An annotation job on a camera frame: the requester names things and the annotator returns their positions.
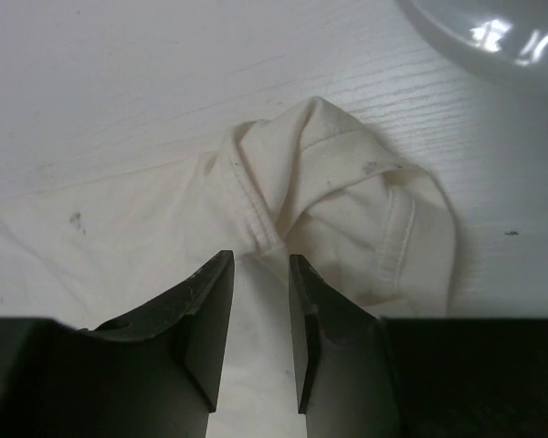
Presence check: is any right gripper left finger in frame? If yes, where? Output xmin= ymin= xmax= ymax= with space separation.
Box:
xmin=0 ymin=251 xmax=235 ymax=437

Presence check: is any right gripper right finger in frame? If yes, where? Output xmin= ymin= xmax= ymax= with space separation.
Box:
xmin=289 ymin=255 xmax=548 ymax=437

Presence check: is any white plastic basket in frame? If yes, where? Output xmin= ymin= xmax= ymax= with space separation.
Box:
xmin=397 ymin=1 xmax=548 ymax=92

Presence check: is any white t shirt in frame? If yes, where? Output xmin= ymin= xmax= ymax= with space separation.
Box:
xmin=0 ymin=98 xmax=456 ymax=437

